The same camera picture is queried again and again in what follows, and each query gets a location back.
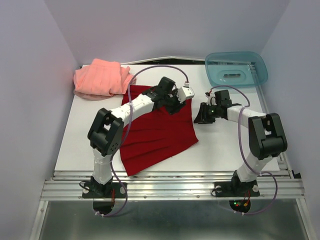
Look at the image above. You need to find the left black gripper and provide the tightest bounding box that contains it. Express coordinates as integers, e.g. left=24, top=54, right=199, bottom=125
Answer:
left=162, top=88, right=186, bottom=115

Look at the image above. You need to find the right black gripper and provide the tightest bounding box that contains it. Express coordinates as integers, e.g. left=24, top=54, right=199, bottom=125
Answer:
left=192, top=101, right=221, bottom=124

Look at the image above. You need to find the red pleated skirt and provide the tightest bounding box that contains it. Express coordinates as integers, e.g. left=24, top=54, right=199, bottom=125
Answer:
left=120, top=99, right=199, bottom=176

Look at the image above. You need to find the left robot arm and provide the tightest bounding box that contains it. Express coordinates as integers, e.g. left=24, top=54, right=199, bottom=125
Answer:
left=82, top=77, right=195, bottom=198

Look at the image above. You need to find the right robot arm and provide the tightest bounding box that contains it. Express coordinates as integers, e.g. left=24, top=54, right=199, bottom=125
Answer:
left=193, top=90, right=288, bottom=197

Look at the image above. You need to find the teal plastic bin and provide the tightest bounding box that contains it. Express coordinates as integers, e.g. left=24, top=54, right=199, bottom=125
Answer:
left=204, top=51, right=269, bottom=88

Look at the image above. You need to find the pink folded skirt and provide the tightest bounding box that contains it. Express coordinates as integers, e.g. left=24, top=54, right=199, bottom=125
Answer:
left=73, top=58, right=136, bottom=101

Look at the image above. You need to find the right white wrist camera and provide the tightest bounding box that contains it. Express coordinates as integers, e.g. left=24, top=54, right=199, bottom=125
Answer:
left=205, top=90, right=216, bottom=106

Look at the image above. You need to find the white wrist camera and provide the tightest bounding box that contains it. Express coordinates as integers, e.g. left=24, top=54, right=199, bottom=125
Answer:
left=176, top=86, right=195, bottom=104
left=205, top=90, right=216, bottom=106

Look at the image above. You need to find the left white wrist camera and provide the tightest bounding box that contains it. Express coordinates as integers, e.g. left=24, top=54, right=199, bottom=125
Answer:
left=176, top=86, right=195, bottom=104

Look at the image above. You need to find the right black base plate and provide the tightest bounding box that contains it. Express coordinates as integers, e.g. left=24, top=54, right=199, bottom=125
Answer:
left=211, top=181, right=260, bottom=198

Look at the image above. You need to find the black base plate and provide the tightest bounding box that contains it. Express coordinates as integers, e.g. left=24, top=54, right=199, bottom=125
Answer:
left=211, top=181, right=260, bottom=198
left=81, top=181, right=126, bottom=199

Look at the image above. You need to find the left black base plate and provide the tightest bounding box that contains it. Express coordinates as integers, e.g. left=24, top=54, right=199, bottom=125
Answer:
left=81, top=181, right=126, bottom=199

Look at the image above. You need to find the aluminium rail frame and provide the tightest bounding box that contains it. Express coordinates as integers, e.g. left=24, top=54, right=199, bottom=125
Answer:
left=29, top=149, right=313, bottom=240

